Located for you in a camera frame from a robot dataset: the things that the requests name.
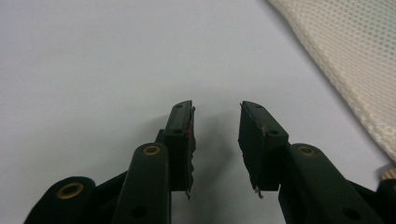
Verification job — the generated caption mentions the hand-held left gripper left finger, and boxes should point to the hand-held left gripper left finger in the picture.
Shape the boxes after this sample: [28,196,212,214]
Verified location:
[154,99,197,200]

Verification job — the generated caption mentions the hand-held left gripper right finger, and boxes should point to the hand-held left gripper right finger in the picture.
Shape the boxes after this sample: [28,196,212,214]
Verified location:
[237,100,290,200]

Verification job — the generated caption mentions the cream mesh fabric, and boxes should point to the cream mesh fabric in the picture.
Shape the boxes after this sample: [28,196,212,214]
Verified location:
[266,0,396,181]

